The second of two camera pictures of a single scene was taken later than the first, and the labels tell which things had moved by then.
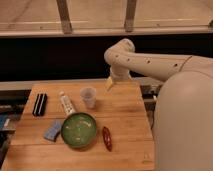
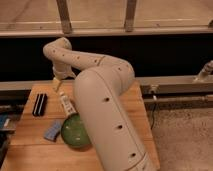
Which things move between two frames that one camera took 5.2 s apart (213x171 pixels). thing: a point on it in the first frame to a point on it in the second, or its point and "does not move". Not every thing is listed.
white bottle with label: (67, 103) does not move
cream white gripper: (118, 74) to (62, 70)
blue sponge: (53, 132) does not move
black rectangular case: (40, 105) does not move
